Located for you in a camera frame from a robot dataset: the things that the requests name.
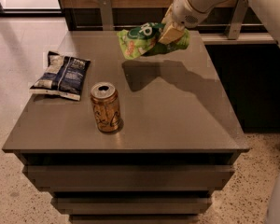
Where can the green rice chip bag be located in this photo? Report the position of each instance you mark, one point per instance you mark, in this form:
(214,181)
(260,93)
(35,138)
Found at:
(141,41)

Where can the metal rail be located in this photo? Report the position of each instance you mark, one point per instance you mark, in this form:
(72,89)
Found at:
(202,26)

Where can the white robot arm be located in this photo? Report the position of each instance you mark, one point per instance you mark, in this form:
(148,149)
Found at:
(268,11)

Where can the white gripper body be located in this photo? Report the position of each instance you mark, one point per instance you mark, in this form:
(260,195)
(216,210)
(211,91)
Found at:
(184,10)

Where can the blue chip bag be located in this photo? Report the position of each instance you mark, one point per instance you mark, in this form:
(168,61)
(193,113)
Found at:
(63,77)

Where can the left metal bracket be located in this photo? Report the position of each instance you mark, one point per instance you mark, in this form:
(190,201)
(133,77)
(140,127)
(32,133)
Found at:
(106,15)

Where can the orange soda can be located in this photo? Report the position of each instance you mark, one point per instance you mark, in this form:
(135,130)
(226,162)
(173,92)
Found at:
(105,106)

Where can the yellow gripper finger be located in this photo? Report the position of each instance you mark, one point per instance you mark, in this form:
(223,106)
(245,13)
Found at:
(171,32)
(167,19)

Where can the grey drawer cabinet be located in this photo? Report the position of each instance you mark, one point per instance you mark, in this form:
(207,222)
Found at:
(177,144)

